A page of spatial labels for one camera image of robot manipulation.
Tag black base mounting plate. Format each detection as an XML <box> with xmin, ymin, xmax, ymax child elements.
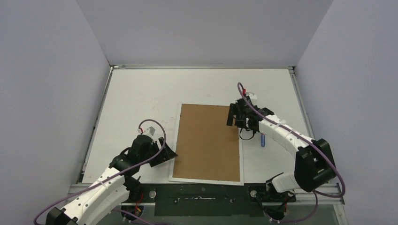
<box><xmin>122</xmin><ymin>183</ymin><xmax>296</xmax><ymax>217</ymax></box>

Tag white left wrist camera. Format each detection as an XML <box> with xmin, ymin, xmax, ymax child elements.
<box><xmin>138</xmin><ymin>126</ymin><xmax>156</xmax><ymax>138</ymax></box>

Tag blue red screwdriver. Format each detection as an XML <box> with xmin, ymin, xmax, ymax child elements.
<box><xmin>260</xmin><ymin>133</ymin><xmax>266</xmax><ymax>148</ymax></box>

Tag white picture frame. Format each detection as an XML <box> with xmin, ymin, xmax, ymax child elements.
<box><xmin>168</xmin><ymin>103</ymin><xmax>245</xmax><ymax>187</ymax></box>

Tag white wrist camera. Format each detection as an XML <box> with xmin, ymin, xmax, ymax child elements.
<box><xmin>245</xmin><ymin>92</ymin><xmax>258</xmax><ymax>102</ymax></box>
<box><xmin>138</xmin><ymin>126</ymin><xmax>156</xmax><ymax>138</ymax></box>

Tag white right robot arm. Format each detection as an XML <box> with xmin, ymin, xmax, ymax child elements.
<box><xmin>226</xmin><ymin>97</ymin><xmax>336</xmax><ymax>201</ymax></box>

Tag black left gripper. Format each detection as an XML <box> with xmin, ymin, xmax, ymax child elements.
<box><xmin>139</xmin><ymin>137</ymin><xmax>176</xmax><ymax>167</ymax></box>

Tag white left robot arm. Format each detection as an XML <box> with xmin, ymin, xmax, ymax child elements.
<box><xmin>45</xmin><ymin>135</ymin><xmax>178</xmax><ymax>225</ymax></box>

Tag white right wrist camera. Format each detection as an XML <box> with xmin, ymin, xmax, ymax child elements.
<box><xmin>245</xmin><ymin>92</ymin><xmax>258</xmax><ymax>102</ymax></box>

